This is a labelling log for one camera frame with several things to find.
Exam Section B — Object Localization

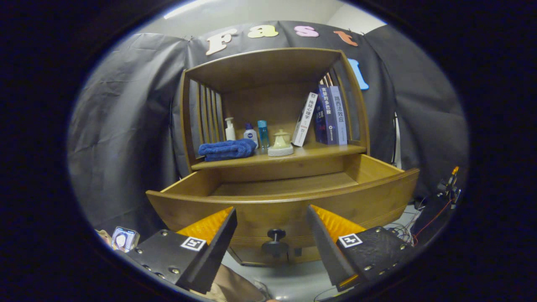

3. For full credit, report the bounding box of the wooden cabinet door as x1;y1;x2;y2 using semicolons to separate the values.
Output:
229;247;273;267
287;247;323;265

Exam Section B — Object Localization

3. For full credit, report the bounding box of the tangle of cables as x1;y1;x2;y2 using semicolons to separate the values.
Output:
384;206;454;248

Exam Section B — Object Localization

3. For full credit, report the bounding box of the wooden cabinet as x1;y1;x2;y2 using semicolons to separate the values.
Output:
146;47;420;267

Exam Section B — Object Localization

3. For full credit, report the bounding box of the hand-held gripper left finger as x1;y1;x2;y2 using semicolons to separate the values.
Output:
126;206;238;294

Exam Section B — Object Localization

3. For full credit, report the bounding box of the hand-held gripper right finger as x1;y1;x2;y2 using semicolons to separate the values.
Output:
305;204;416;293

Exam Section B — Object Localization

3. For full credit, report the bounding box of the black and orange device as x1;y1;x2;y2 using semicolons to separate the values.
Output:
436;166;463;206

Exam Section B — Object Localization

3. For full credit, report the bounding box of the clear blue bottle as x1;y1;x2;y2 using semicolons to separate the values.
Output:
257;120;269;149

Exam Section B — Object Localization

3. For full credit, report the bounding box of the white book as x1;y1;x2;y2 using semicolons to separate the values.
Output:
292;92;319;147

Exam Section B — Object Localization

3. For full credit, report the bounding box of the cream dish brush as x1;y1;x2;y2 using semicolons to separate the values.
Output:
268;135;294;157

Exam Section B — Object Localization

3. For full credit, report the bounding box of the wooden drawer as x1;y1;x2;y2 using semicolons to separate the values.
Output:
146;154;420;257

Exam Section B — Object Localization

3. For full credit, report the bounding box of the blue folded towel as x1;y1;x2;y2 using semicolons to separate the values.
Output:
198;139;257;162

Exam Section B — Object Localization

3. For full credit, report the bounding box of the dark blue book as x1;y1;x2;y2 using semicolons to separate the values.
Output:
314;84;338;146

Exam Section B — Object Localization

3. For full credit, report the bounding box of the person's beige clothing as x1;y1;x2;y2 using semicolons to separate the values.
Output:
191;263;269;302

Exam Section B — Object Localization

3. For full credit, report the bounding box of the white bottle with blue cap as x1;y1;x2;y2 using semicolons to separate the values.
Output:
243;123;259;148

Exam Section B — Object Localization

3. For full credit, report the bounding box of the wooden countertop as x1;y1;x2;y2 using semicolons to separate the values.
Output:
191;142;367;170

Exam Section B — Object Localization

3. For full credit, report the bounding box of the black backdrop cloth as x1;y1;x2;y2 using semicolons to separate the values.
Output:
67;21;469;235

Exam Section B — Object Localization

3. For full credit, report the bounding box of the pale blue book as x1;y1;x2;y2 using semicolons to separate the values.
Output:
328;86;348;146

